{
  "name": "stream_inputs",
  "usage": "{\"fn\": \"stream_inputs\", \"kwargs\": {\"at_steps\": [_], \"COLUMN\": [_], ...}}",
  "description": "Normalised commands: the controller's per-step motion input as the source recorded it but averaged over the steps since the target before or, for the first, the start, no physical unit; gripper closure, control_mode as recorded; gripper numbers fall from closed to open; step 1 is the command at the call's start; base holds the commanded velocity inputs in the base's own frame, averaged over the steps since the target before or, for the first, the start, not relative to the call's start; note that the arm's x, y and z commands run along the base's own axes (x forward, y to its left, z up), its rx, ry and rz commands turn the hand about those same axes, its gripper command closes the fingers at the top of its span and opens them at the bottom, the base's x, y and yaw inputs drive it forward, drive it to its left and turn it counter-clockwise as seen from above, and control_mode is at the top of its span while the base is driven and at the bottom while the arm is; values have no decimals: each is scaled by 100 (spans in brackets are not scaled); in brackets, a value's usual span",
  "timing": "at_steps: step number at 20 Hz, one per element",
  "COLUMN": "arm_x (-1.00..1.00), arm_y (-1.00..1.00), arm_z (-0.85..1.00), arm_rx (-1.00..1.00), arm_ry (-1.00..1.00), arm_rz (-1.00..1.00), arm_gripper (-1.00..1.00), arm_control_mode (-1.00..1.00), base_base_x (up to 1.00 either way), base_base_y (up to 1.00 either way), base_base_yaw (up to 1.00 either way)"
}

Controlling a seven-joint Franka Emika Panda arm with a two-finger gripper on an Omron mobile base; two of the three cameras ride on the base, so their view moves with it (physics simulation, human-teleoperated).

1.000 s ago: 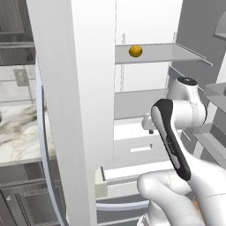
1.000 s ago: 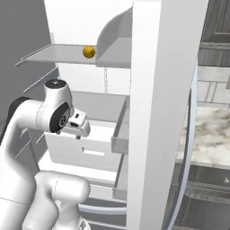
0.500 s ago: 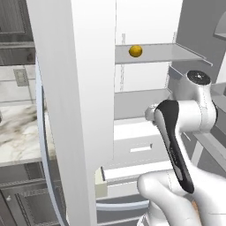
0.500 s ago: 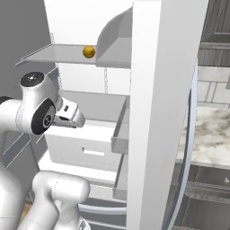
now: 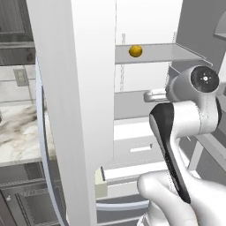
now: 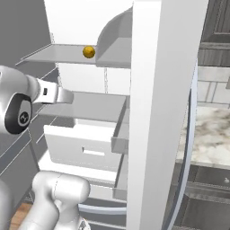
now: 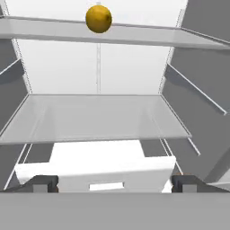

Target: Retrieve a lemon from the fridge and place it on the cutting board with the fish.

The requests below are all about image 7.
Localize grey fridge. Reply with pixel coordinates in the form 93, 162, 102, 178
0, 0, 230, 194

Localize white fridge drawer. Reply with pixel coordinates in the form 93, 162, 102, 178
13, 139, 177, 194

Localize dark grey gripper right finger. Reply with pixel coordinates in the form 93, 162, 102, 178
171, 173, 226, 194

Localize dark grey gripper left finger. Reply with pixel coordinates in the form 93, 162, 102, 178
6, 174, 59, 194

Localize grey glass fridge shelf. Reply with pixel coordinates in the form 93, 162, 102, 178
0, 93, 193, 146
0, 15, 230, 51

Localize yellow lemon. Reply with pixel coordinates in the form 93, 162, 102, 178
85, 4, 113, 34

